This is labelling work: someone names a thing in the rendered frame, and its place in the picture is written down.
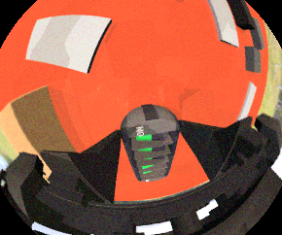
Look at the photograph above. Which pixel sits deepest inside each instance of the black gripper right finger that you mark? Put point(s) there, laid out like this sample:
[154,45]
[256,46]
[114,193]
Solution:
[212,144]

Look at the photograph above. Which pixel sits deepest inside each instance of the dark grey switch panel with green rocker switches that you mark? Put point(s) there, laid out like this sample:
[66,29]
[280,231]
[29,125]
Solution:
[150,133]

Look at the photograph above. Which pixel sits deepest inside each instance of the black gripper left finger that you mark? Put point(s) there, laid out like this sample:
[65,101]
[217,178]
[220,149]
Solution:
[96,166]

